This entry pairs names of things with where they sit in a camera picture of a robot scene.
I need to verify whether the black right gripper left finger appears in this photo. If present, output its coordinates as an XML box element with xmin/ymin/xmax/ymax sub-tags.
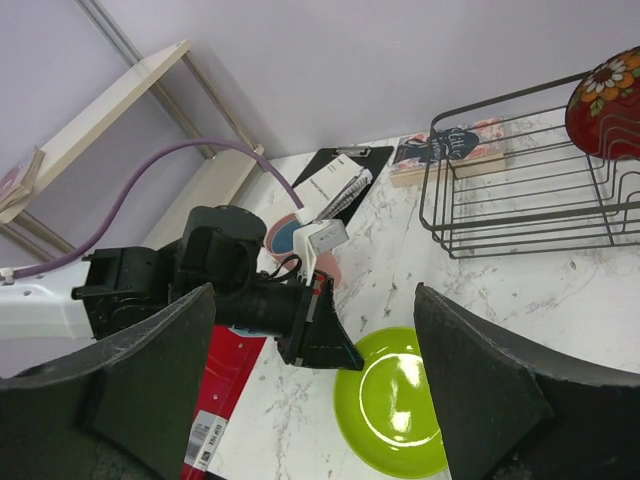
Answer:
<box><xmin>1</xmin><ymin>285</ymin><xmax>215</xmax><ymax>479</ymax></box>

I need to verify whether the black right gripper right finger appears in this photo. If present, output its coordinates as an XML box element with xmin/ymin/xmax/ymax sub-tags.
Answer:
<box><xmin>414</xmin><ymin>284</ymin><xmax>639</xmax><ymax>479</ymax></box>

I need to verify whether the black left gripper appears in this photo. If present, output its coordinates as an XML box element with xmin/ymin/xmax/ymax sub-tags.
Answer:
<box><xmin>249</xmin><ymin>272</ymin><xmax>364</xmax><ymax>371</ymax></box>

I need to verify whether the pink plastic cup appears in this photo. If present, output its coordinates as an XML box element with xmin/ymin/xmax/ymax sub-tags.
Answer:
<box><xmin>264</xmin><ymin>214</ymin><xmax>349</xmax><ymax>287</ymax></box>

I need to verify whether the green plate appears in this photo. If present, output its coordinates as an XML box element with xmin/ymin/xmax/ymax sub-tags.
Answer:
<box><xmin>333</xmin><ymin>327</ymin><xmax>448</xmax><ymax>479</ymax></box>

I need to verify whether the light blue mug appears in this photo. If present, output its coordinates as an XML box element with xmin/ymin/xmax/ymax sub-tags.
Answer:
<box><xmin>229</xmin><ymin>327</ymin><xmax>261</xmax><ymax>338</ymax></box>

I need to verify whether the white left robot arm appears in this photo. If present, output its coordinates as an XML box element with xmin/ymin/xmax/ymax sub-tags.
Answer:
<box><xmin>1</xmin><ymin>206</ymin><xmax>364</xmax><ymax>371</ymax></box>

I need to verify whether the red folder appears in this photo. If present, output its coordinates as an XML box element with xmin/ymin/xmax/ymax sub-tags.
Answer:
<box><xmin>180</xmin><ymin>326</ymin><xmax>266</xmax><ymax>479</ymax></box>

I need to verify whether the white paper booklet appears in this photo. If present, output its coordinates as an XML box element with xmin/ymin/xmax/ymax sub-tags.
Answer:
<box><xmin>294</xmin><ymin>154</ymin><xmax>373</xmax><ymax>225</ymax></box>

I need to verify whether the black clipboard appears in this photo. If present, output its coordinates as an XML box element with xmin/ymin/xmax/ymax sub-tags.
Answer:
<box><xmin>293</xmin><ymin>146</ymin><xmax>394</xmax><ymax>225</ymax></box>

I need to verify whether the white wooden shelf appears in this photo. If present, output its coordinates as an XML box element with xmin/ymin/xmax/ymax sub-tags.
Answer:
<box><xmin>1</xmin><ymin>39</ymin><xmax>264</xmax><ymax>262</ymax></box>

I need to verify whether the blue pink book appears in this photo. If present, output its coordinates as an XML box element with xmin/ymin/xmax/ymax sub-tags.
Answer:
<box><xmin>389</xmin><ymin>118</ymin><xmax>509</xmax><ymax>188</ymax></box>

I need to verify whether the red illustrated book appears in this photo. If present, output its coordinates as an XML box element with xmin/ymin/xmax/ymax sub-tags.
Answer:
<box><xmin>0</xmin><ymin>148</ymin><xmax>45</xmax><ymax>212</ymax></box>

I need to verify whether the red floral bowl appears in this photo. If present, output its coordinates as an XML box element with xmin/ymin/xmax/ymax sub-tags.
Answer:
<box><xmin>565</xmin><ymin>46</ymin><xmax>639</xmax><ymax>160</ymax></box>

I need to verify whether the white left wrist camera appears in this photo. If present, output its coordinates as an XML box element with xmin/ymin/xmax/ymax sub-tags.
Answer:
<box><xmin>293</xmin><ymin>219</ymin><xmax>349</xmax><ymax>282</ymax></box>

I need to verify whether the black wire dish rack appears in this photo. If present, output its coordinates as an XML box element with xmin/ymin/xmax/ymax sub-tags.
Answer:
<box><xmin>419</xmin><ymin>72</ymin><xmax>639</xmax><ymax>259</ymax></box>

